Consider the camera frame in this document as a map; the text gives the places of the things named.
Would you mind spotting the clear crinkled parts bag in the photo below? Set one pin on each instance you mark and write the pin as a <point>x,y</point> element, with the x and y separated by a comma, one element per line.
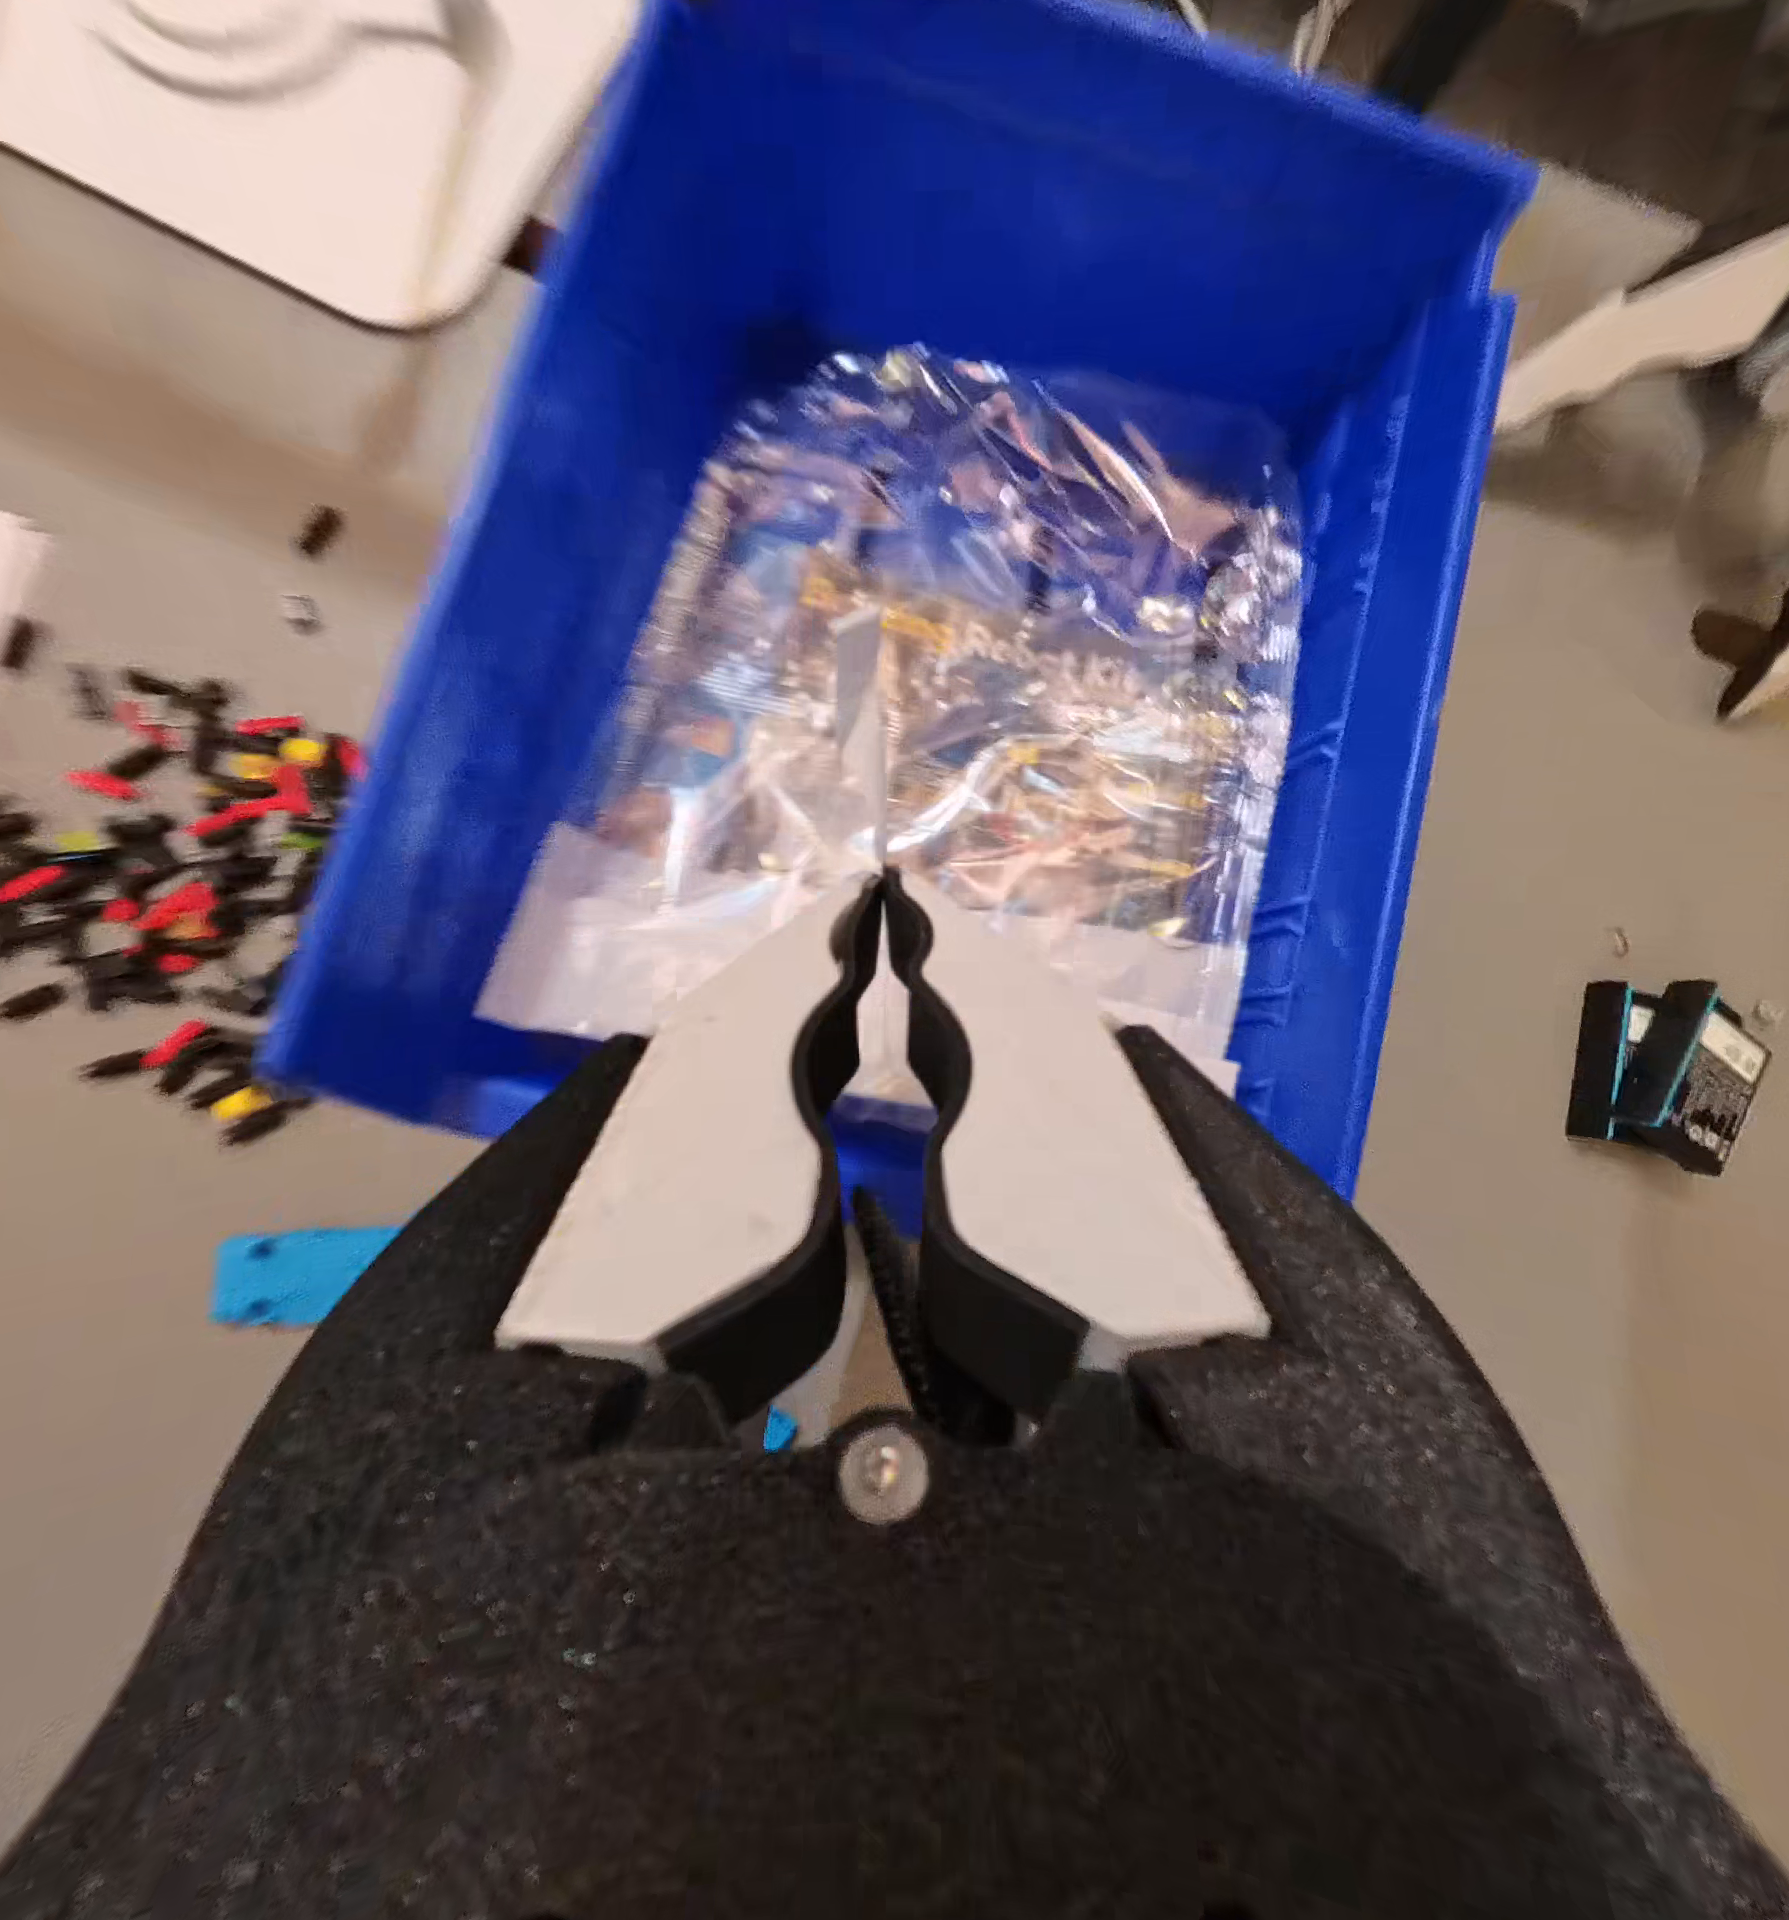
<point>986,599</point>

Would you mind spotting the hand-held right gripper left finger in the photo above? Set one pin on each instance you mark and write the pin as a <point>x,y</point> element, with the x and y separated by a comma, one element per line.
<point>654,1201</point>

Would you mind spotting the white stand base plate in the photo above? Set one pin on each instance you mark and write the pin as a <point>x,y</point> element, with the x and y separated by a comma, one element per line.
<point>310,149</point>

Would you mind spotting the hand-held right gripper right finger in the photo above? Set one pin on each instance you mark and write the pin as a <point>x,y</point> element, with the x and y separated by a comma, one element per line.
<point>1103,1201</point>

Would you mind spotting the black teal battery pack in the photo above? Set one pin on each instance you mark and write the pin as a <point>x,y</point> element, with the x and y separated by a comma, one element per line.
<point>1660,1072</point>

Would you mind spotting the blue plastic bin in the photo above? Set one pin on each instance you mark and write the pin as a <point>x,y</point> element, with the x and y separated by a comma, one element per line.
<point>986,224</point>

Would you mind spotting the pile of small building pins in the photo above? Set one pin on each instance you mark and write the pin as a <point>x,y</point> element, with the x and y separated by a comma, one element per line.
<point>160,901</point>

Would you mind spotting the blue building plate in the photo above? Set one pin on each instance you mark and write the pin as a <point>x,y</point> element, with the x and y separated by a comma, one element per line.
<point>302,1276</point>

